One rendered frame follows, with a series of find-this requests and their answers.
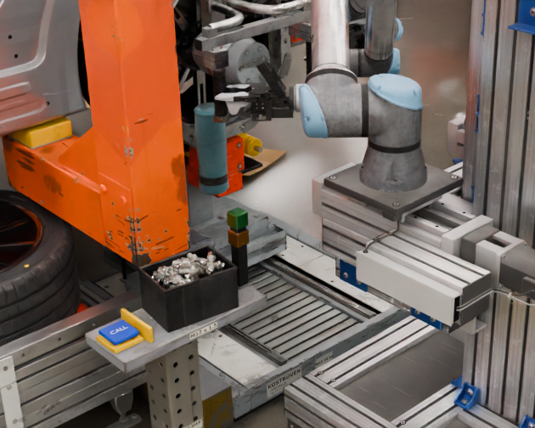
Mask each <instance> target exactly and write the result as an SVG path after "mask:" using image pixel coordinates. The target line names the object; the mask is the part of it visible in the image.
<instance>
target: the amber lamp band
mask: <svg viewBox="0 0 535 428"><path fill-rule="evenodd" d="M228 242H229V244H231V245H233V246H235V247H237V248H240V247H241V246H243V245H247V244H249V230H248V229H246V230H244V231H242V232H240V233H235V232H234V231H232V230H230V229H229V230H228Z"/></svg>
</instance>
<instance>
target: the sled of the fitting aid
mask: <svg viewBox="0 0 535 428"><path fill-rule="evenodd" d="M285 250H287V239H286V229H284V228H281V227H280V226H278V225H276V224H274V223H272V222H270V221H269V220H268V228H267V229H265V230H263V231H261V232H259V233H257V234H253V235H252V236H249V244H247V260H248V267H249V266H251V265H253V264H255V263H258V262H260V261H262V260H265V259H267V258H269V257H270V256H274V255H276V254H278V253H280V252H282V251H285ZM217 251H218V252H219V253H220V254H222V255H223V256H224V257H226V258H227V259H228V260H229V261H231V262H232V253H231V245H228V246H225V247H223V248H222V249H220V250H217ZM103 253H104V262H105V263H107V264H108V265H110V266H111V267H113V268H114V269H115V270H117V271H119V272H120V273H122V265H121V260H120V259H118V257H117V256H116V255H115V252H114V251H112V250H111V249H109V248H107V246H104V245H103ZM136 271H137V270H135V269H134V268H132V267H130V266H129V265H127V264H126V274H127V275H128V274H130V273H134V272H136Z"/></svg>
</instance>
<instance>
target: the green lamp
mask: <svg viewBox="0 0 535 428"><path fill-rule="evenodd" d="M227 221H228V226H229V227H231V228H234V229H236V230H239V229H241V228H244V227H246V226H248V224H249V223H248V212H247V211H245V210H243V209H241V208H239V207H237V208H235V209H233V210H231V211H228V212H227Z"/></svg>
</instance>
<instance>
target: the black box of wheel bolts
mask: <svg viewBox="0 0 535 428"><path fill-rule="evenodd" d="M237 270H238V267H237V266H235V265H234V264H233V263H231V261H229V260H228V259H227V258H226V257H224V256H223V255H222V254H220V253H219V252H218V251H216V250H215V249H213V248H212V247H211V246H210V245H205V246H202V247H200V248H197V249H194V250H191V251H187V252H184V253H182V254H179V255H176V256H171V257H168V258H166V259H163V260H160V261H158V262H153V263H150V264H148V265H145V266H142V267H138V272H139V281H140V290H141V298H142V308H143V310H144V311H145V312H147V313H148V314H149V315H150V316H151V317H152V318H153V319H154V320H155V321H156V322H157V323H158V324H159V325H160V326H161V327H162V328H163V329H164V330H165V331H167V332H168V333H170V332H172V331H174V330H177V329H181V328H183V327H186V326H189V325H191V324H195V323H198V322H199V321H202V320H205V319H208V318H211V317H214V316H217V315H218V314H221V313H225V312H227V311H230V310H233V309H235V308H237V307H239V299H238V283H237Z"/></svg>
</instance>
